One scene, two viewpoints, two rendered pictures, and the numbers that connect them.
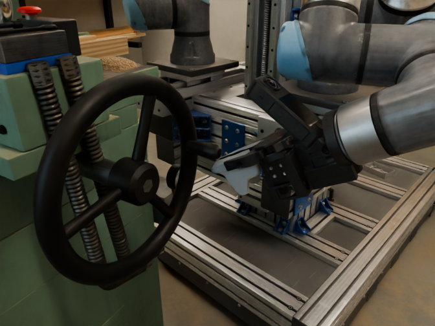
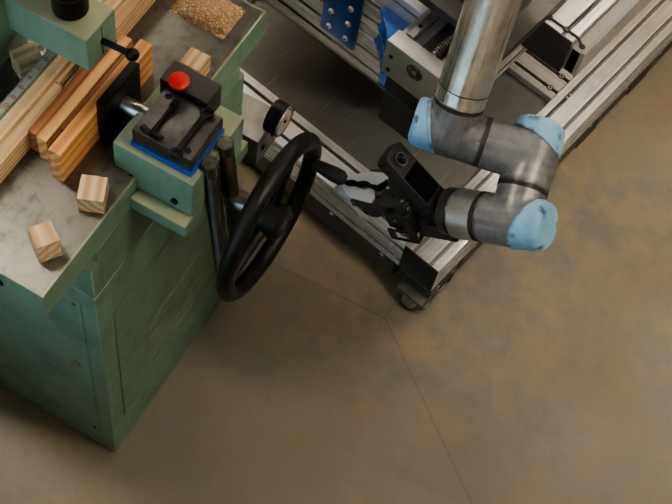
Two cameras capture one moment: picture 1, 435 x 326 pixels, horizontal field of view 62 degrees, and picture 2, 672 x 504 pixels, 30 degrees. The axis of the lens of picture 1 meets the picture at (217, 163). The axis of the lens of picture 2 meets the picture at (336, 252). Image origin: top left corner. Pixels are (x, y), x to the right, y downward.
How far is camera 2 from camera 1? 1.50 m
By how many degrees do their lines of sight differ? 36
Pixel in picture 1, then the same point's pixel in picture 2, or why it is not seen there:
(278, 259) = not seen: hidden behind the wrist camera
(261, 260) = (369, 150)
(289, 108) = (412, 187)
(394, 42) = (500, 157)
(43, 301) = (149, 276)
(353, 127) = (454, 224)
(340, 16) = (464, 124)
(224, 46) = not seen: outside the picture
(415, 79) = (499, 208)
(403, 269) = (602, 140)
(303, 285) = not seen: hidden behind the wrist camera
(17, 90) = (197, 186)
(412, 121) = (490, 237)
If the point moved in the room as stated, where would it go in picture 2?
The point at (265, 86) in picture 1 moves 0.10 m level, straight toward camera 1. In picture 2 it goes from (394, 167) to (389, 226)
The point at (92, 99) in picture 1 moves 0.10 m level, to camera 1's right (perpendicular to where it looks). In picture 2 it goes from (261, 203) to (331, 205)
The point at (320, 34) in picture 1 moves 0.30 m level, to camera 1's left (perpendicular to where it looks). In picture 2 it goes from (445, 136) to (235, 129)
